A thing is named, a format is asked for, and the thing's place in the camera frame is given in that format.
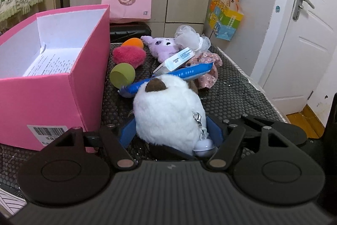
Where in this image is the green makeup sponge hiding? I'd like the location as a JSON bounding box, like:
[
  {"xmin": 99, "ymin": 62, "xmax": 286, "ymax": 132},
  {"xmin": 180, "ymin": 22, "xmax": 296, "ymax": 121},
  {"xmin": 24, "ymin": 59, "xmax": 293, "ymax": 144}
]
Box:
[{"xmin": 109, "ymin": 63, "xmax": 135, "ymax": 89}]

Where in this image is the pink cardboard box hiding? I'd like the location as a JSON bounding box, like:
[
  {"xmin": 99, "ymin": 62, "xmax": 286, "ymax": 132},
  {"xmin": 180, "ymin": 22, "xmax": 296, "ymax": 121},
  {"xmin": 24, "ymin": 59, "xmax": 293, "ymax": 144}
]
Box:
[{"xmin": 1, "ymin": 5, "xmax": 110, "ymax": 151}]

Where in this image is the purple plush toy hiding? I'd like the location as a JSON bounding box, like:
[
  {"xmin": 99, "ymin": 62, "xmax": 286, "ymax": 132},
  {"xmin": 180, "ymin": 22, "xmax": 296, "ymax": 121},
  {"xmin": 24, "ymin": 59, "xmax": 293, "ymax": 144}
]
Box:
[{"xmin": 140, "ymin": 36, "xmax": 179, "ymax": 63}]

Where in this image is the white door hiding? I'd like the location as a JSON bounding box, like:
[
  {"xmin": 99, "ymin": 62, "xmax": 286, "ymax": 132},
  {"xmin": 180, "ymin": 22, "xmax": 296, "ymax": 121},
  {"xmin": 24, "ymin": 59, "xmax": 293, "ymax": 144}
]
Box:
[{"xmin": 263, "ymin": 0, "xmax": 336, "ymax": 115}]

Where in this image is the red heart plush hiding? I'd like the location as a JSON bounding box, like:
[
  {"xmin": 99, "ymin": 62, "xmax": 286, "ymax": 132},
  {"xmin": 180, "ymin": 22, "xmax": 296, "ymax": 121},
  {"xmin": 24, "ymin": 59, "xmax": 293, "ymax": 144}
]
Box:
[{"xmin": 112, "ymin": 46, "xmax": 147, "ymax": 69}]

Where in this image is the black suitcase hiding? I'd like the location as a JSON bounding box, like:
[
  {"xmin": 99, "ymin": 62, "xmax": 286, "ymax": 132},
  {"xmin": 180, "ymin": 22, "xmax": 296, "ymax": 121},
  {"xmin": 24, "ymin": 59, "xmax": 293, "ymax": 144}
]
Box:
[{"xmin": 110, "ymin": 22, "xmax": 152, "ymax": 43}]

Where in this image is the silver door handle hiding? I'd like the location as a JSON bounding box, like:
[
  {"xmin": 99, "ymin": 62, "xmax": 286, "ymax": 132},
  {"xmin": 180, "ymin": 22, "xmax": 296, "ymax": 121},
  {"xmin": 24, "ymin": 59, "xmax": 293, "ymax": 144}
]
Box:
[{"xmin": 292, "ymin": 0, "xmax": 315, "ymax": 21}]

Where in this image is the pink floral scrunchie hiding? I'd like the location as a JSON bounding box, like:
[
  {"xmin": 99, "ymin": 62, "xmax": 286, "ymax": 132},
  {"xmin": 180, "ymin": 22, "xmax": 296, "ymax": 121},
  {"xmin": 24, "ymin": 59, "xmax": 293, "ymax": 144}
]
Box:
[{"xmin": 186, "ymin": 52, "xmax": 223, "ymax": 90}]

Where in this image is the white tissue pack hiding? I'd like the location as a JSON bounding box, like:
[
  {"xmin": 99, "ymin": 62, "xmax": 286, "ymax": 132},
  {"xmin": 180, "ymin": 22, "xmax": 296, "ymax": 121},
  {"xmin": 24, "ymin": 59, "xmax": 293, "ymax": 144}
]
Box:
[{"xmin": 153, "ymin": 47, "xmax": 195, "ymax": 77}]

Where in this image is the colourful paper gift bag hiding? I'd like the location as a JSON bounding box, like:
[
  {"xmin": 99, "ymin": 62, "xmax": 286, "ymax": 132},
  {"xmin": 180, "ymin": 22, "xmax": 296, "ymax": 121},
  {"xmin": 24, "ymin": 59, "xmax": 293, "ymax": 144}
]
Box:
[{"xmin": 207, "ymin": 0, "xmax": 244, "ymax": 41}]

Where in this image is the orange makeup sponge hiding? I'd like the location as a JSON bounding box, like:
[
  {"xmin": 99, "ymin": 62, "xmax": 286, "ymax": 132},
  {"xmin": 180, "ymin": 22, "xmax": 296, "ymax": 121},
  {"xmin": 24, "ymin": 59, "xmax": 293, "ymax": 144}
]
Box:
[{"xmin": 122, "ymin": 38, "xmax": 144, "ymax": 49}]

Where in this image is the blue tissue pack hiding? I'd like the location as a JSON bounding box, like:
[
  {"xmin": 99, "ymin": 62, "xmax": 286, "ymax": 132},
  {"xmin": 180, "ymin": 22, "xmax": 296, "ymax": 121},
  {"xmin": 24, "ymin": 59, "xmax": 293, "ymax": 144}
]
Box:
[{"xmin": 118, "ymin": 62, "xmax": 214, "ymax": 98}]

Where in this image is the white plush cat toy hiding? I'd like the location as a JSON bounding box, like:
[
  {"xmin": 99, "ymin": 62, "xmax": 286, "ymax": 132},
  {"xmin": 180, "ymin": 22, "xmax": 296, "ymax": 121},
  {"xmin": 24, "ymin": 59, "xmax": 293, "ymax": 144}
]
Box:
[{"xmin": 133, "ymin": 74, "xmax": 215, "ymax": 156}]

